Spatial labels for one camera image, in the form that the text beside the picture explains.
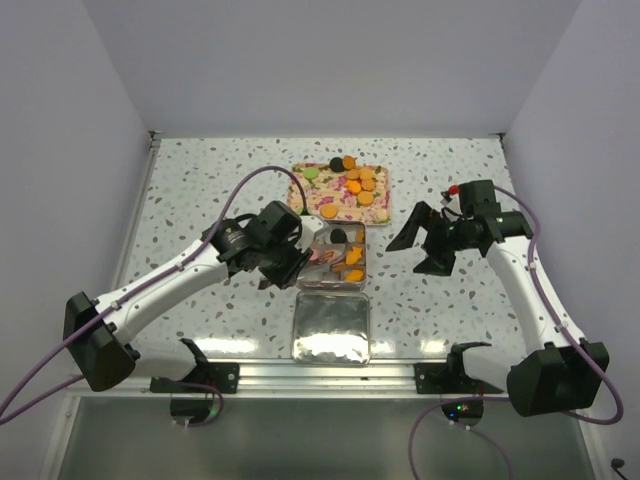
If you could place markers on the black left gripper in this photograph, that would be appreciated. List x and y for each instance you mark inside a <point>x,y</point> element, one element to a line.
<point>299,257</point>

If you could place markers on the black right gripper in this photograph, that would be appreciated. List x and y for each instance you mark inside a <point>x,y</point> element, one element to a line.
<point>439,262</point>

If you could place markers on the metal tongs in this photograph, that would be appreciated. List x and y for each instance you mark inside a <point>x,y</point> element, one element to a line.
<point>327,257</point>

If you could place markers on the black round cookie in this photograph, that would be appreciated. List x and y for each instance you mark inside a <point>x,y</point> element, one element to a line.
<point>336,165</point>
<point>338,236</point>

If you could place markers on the square cookie tin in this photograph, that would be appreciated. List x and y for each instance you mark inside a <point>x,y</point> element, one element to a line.
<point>328,280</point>

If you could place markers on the green round cookie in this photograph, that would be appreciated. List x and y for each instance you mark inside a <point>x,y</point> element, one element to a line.
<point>310,173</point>

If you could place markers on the orange fish cookie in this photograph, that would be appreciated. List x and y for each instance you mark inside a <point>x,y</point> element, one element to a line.
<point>354,255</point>

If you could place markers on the orange star cookie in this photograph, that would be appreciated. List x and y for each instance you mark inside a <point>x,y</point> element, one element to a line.
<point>354,275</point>

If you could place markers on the black round cookie front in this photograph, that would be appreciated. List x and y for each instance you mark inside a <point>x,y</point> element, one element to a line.
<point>336,165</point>

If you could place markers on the silver tin lid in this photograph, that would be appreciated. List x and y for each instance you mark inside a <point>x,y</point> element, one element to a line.
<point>331,328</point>

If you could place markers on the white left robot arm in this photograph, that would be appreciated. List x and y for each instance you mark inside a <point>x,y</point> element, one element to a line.
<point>99,333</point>

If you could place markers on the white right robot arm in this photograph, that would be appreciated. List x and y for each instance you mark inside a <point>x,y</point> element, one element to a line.
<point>561,370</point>

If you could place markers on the orange round cookie front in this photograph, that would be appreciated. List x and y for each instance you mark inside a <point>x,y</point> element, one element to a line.
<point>329,211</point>

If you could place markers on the orange round cookie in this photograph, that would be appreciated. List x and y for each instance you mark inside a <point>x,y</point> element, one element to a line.
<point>365,198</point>
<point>329,211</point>

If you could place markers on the floral cookie tray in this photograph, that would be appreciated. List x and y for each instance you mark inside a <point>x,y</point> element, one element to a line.
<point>341,189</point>

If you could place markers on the aluminium rail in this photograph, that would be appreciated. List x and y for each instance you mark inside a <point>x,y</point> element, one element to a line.
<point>287,379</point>

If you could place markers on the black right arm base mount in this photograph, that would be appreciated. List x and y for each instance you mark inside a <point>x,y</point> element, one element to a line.
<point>449,377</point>

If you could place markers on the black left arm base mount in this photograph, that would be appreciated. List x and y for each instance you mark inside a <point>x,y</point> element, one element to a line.
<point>222,376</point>

